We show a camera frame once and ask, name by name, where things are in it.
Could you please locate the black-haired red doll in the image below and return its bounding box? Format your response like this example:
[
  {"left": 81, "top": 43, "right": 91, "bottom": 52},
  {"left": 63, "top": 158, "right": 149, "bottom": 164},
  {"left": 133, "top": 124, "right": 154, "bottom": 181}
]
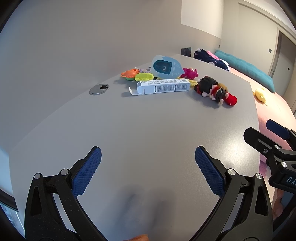
[{"left": 194, "top": 76, "right": 237, "bottom": 106}]

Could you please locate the magenta plush toy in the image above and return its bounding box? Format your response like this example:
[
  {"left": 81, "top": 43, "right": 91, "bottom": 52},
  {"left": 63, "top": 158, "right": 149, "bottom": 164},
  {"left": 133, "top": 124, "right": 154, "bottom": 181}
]
[{"left": 180, "top": 67, "right": 199, "bottom": 80}]

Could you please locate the white long cardboard box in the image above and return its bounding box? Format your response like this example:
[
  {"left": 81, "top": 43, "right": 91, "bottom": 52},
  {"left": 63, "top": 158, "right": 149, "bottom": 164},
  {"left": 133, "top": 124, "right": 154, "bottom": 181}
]
[{"left": 128, "top": 79, "right": 190, "bottom": 95}]

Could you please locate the blue toy blister package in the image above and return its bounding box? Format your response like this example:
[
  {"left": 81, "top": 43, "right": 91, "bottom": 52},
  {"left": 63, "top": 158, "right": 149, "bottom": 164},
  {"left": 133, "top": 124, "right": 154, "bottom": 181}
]
[{"left": 151, "top": 55, "right": 185, "bottom": 79}]

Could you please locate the orange plastic crab toy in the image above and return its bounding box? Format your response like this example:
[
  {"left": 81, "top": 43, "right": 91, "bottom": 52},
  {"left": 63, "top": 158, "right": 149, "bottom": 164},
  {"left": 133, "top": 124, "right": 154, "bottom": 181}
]
[{"left": 120, "top": 68, "right": 139, "bottom": 81}]

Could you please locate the yellow-green plastic toy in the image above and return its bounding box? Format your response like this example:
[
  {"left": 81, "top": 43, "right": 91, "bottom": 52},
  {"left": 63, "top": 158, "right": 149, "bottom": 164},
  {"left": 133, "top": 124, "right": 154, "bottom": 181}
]
[{"left": 134, "top": 72, "right": 154, "bottom": 81}]

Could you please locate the salmon pink bed cover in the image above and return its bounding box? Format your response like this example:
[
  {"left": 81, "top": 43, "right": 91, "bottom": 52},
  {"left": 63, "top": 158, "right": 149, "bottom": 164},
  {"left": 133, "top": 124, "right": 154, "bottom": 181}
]
[{"left": 227, "top": 66, "right": 296, "bottom": 209}]

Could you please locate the yellow plush on bed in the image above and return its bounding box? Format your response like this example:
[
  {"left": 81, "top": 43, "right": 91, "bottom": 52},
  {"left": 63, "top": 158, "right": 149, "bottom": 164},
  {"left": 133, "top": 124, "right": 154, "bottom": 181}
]
[{"left": 253, "top": 88, "right": 268, "bottom": 106}]

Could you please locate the room door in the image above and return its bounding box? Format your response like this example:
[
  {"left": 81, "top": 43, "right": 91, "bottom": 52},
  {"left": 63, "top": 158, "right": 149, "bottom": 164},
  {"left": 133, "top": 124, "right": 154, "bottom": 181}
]
[{"left": 269, "top": 31, "right": 295, "bottom": 97}]

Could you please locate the teal bed cushion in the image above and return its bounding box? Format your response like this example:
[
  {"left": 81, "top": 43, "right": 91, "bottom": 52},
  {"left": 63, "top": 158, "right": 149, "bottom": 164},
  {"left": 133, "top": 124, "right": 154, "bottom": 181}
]
[{"left": 214, "top": 50, "right": 275, "bottom": 93}]

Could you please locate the navy patterned blanket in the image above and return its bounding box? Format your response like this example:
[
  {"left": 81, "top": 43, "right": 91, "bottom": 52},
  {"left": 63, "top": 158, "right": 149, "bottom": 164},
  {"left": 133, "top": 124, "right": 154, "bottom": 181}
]
[{"left": 193, "top": 48, "right": 230, "bottom": 72}]

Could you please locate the silver desk cable grommet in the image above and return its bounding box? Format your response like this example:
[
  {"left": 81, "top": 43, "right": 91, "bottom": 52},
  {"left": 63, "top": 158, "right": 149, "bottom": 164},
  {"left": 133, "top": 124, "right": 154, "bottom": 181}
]
[{"left": 89, "top": 83, "right": 110, "bottom": 95}]

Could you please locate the black wall socket panel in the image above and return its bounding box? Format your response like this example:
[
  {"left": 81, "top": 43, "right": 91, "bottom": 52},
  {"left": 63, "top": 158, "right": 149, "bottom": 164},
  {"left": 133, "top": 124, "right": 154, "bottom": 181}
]
[{"left": 181, "top": 47, "right": 192, "bottom": 57}]

